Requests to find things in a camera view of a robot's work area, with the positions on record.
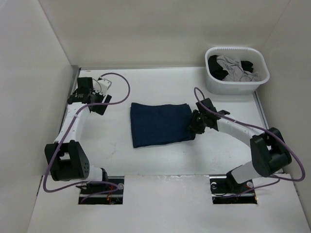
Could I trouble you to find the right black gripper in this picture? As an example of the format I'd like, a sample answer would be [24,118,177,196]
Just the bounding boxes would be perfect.
[185,109,207,134]

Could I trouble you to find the dark blue denim trousers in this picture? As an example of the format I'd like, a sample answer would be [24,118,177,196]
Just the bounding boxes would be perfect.
[130,102,195,148]

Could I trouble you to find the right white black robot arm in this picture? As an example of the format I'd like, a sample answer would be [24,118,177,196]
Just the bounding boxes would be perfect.
[188,98,292,192]

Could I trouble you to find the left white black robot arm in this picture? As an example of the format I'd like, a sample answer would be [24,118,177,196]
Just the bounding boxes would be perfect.
[44,77,112,194]

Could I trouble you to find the white plastic laundry basket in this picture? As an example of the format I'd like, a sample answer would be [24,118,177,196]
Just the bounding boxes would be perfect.
[205,47,270,95]

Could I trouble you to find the black garment in basket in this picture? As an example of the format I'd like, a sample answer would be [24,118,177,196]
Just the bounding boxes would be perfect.
[207,55,255,81]

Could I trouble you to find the grey crumpled garment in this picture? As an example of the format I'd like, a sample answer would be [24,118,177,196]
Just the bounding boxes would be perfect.
[216,55,261,82]

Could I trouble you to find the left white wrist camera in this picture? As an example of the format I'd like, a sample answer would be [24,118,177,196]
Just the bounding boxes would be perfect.
[97,78,112,94]

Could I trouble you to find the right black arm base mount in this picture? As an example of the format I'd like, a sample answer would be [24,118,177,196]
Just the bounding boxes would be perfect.
[209,176,257,204]

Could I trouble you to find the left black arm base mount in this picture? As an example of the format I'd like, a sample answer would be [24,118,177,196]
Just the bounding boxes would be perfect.
[76,176,125,205]

